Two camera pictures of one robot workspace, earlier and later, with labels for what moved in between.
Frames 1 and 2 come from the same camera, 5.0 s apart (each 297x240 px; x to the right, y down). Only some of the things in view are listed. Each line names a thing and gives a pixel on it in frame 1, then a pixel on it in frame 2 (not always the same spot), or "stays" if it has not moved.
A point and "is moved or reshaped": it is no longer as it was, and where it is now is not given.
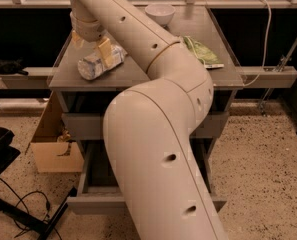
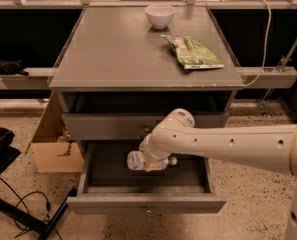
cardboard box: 53,149 stays
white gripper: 87,30 to 149,156
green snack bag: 204,54 stays
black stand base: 0,155 stays
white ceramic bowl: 162,13 stays
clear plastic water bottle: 93,65 is moved or reshaped
